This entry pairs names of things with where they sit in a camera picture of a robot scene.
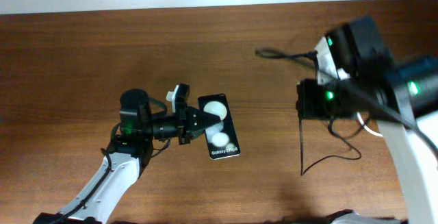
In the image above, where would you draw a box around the black Galaxy smartphone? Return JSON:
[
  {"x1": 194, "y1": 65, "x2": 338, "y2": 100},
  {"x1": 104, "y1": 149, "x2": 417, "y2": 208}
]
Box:
[{"x1": 198, "y1": 93, "x2": 241, "y2": 160}]

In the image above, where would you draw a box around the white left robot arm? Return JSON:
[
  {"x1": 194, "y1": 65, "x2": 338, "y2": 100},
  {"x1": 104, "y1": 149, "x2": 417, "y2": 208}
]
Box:
[{"x1": 35, "y1": 84, "x2": 228, "y2": 223}]

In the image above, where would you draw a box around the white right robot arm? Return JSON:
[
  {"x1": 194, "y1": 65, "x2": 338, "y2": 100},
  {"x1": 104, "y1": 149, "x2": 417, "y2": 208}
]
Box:
[{"x1": 296, "y1": 16, "x2": 437, "y2": 223}]

